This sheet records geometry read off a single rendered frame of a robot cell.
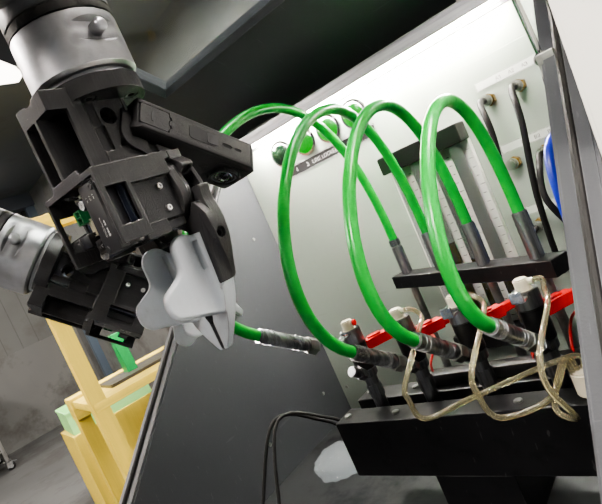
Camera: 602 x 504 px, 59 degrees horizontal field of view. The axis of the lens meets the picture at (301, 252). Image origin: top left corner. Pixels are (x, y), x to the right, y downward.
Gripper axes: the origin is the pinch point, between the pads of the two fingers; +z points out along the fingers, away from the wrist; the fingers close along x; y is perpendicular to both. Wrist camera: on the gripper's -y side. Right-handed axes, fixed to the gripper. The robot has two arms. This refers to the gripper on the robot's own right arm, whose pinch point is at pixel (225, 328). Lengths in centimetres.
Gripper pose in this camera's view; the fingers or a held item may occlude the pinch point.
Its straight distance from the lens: 42.3
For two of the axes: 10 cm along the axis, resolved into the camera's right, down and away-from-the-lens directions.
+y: -5.7, 3.1, -7.6
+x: 7.2, -2.7, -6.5
